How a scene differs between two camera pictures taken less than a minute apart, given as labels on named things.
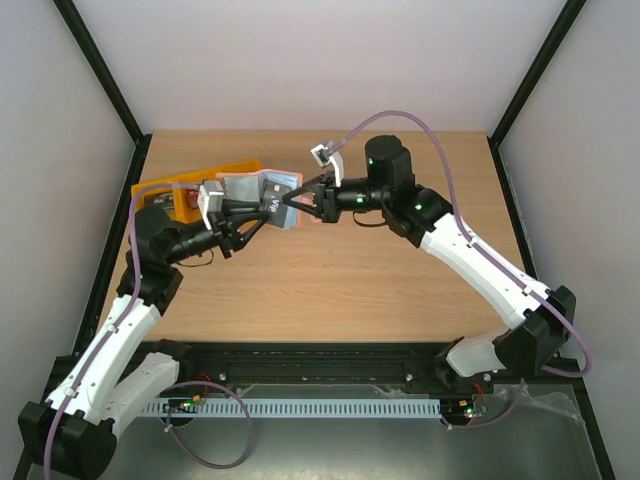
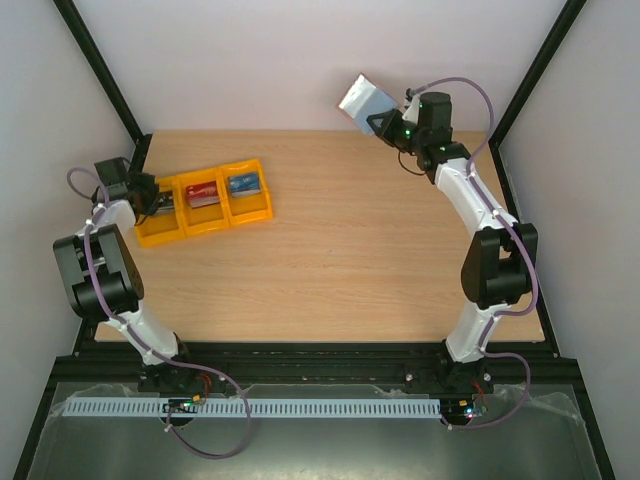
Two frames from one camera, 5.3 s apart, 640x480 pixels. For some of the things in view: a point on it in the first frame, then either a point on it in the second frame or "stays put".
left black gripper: [223, 234] → [150, 180]
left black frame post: [141, 139] stays put
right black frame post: [566, 18] stays put
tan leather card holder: [248, 186] → [365, 98]
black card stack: [165, 199] stays put
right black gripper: [328, 201] → [389, 123]
